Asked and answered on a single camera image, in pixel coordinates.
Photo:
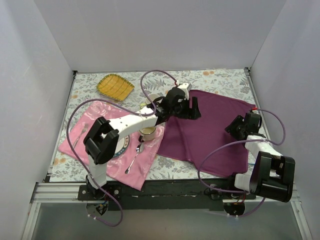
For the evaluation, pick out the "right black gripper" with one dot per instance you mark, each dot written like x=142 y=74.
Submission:
x=236 y=124

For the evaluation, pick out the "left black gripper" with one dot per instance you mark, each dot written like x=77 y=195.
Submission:
x=188 y=110

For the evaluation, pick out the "purple cloth napkin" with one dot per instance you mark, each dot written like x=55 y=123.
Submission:
x=192 y=140

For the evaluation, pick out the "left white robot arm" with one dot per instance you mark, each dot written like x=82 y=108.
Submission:
x=102 y=138

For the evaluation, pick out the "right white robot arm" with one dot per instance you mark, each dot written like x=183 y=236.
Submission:
x=272 y=176

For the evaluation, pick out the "pale green mug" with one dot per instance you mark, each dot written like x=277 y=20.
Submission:
x=148 y=100

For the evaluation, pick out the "cream enamel mug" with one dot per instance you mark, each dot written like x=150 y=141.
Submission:
x=147 y=134

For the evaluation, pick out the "silver spoon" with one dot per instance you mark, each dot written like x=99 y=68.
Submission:
x=139 y=149

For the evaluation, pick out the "white plate blue rim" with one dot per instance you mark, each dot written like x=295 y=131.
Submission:
x=122 y=146

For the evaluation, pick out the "yellow woven tray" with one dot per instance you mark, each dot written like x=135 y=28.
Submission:
x=115 y=86

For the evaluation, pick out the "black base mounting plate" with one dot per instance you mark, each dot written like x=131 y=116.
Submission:
x=169 y=195

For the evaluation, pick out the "silver fork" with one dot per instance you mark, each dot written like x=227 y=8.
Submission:
x=84 y=129

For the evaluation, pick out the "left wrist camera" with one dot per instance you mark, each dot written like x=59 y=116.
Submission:
x=185 y=87

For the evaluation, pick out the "aluminium frame rail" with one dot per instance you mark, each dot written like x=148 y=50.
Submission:
x=55 y=213

